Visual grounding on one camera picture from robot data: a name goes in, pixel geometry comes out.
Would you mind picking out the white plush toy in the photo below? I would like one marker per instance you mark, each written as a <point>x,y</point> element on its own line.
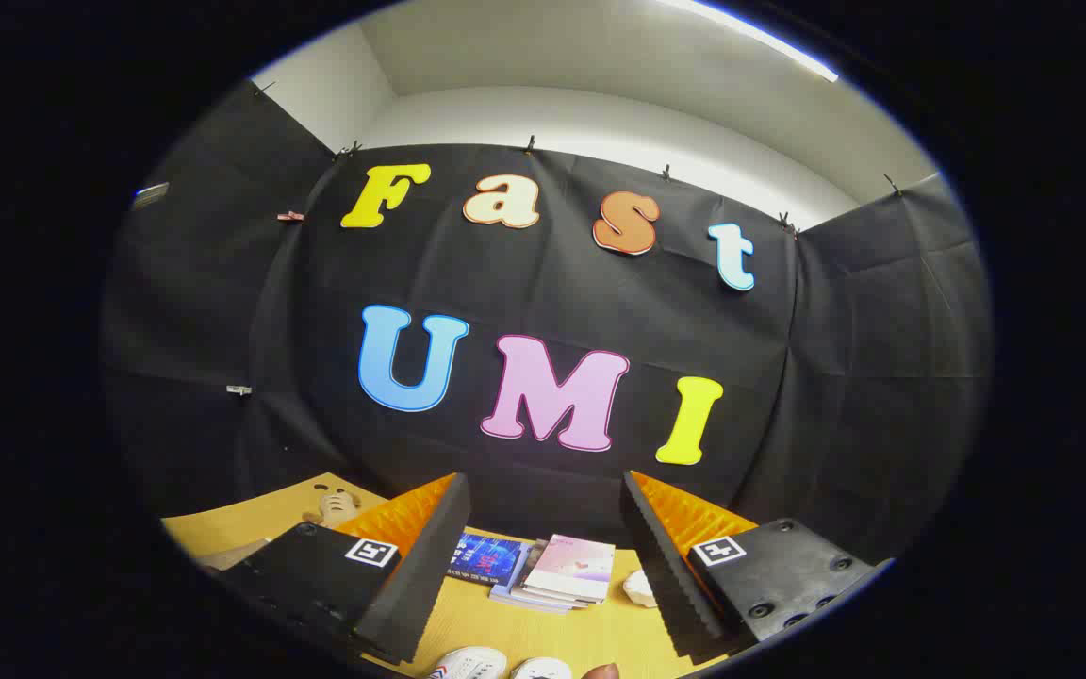
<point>639,589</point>

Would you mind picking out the beige striped plush tiger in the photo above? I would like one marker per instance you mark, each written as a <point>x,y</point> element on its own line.
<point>336,507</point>

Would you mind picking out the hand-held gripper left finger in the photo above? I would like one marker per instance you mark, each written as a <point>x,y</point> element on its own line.
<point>430,566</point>

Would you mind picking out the grey spine book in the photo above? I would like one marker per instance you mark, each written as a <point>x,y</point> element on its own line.
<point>519,592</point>

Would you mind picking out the light blue book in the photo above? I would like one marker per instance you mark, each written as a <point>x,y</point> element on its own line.
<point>505,600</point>

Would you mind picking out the pink clip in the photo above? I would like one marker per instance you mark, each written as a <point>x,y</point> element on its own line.
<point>290,216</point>

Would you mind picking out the white canvas shoe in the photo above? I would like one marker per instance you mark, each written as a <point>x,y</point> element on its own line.
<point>472,663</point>
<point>543,670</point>

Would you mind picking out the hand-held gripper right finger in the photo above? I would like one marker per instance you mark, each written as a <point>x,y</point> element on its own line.
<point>666,566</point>

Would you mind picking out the dark blue book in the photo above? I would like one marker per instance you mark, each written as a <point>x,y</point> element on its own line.
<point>486,556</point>

